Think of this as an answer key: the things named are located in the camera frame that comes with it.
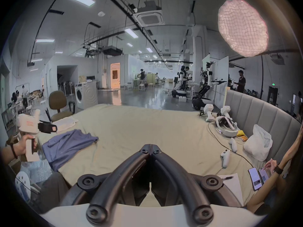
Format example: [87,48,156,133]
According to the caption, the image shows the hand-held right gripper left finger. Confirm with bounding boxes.
[77,144,152,224]

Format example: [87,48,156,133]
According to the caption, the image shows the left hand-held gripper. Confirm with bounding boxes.
[16,109,58,163]

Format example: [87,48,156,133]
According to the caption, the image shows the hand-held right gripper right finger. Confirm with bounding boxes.
[150,144,224,224]

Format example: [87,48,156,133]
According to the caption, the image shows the person's left forearm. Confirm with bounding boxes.
[0,143,18,165]

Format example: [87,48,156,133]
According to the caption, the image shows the person's left hand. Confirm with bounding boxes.
[13,134,38,156]

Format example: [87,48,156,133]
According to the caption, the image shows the folded white cloth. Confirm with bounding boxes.
[55,117,79,132]

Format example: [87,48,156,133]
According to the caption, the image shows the dark blue shirt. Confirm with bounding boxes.
[42,129,99,172]

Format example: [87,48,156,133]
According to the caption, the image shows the brown office chair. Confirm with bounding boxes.
[48,90,74,123]

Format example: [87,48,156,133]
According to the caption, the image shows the group of people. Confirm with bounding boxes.
[11,85,32,111]

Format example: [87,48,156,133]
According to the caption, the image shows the white hand controller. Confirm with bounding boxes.
[220,149,231,168]
[228,138,238,153]

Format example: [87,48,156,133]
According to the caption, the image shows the white washing machine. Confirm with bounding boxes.
[74,80,99,111]

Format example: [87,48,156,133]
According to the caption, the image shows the white paper sheet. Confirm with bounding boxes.
[217,173,245,207]

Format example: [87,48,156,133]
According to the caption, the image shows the person's legs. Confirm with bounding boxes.
[30,171,72,214]

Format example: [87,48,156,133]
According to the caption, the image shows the white headset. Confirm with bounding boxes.
[215,116,238,138]

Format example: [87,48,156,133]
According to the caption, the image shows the spare white gripper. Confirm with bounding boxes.
[203,104,214,122]
[220,106,231,120]

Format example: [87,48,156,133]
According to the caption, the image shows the yellow snack packet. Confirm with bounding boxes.
[236,130,248,143]

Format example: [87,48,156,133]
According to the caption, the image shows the phone with white screen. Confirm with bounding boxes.
[258,167,271,183]
[248,167,264,191]

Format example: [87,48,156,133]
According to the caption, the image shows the white plastic bag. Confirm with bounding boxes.
[243,124,273,162]

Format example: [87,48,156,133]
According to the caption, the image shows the white and black robot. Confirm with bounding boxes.
[191,61,228,111]
[171,65,190,99]

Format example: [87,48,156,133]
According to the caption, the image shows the grey padded headboard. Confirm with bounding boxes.
[224,89,302,167]

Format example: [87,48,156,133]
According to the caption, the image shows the round white softbox lamp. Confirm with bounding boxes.
[217,0,269,58]

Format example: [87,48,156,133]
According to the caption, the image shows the black cable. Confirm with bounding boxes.
[208,121,255,168]

